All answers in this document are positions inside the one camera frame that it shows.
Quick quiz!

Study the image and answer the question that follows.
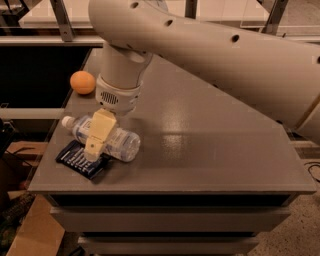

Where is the metal frame railing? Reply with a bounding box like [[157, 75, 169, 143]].
[[0, 0, 319, 46]]

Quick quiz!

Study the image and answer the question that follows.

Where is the blue rxbar wrapper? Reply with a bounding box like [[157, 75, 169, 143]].
[[55, 140, 111, 180]]

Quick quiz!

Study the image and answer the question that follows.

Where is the orange fruit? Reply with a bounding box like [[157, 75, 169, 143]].
[[70, 71, 95, 95]]

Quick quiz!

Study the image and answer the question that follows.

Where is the grey drawer cabinet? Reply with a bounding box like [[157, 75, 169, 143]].
[[30, 57, 316, 256]]

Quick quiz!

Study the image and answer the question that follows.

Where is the cardboard box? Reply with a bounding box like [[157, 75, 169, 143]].
[[6, 195, 65, 256]]

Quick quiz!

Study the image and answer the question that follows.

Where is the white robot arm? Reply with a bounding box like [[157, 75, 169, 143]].
[[88, 0, 320, 143]]

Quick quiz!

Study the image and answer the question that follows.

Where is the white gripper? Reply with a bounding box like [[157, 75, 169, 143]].
[[84, 75, 141, 162]]

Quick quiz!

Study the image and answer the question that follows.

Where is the black cable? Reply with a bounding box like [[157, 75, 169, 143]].
[[303, 160, 320, 184]]

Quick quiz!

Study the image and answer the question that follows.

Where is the clear plastic water bottle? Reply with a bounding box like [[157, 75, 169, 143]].
[[62, 115, 141, 162]]

